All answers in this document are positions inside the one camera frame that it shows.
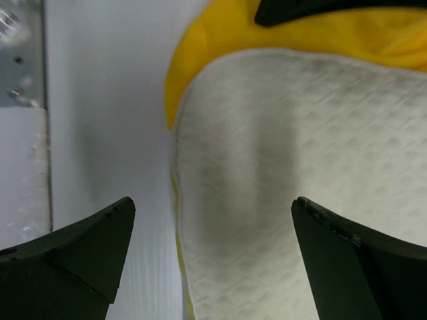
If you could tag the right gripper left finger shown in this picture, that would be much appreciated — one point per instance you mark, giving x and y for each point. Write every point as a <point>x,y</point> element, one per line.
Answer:
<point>71,273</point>

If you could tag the yellow pillowcase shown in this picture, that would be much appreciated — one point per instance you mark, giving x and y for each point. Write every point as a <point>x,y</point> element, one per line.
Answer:
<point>390,37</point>

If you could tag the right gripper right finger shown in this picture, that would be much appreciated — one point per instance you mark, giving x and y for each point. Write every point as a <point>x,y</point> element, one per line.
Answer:
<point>356,272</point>

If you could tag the aluminium table frame rail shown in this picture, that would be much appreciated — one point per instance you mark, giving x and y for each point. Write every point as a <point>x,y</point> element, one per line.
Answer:
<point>25,132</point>

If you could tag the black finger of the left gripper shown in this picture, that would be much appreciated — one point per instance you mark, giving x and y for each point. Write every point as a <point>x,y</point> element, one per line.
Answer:
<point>271,13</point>

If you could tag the cream white pillow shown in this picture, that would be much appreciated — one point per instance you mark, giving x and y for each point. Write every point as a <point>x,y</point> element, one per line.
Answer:
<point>258,128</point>

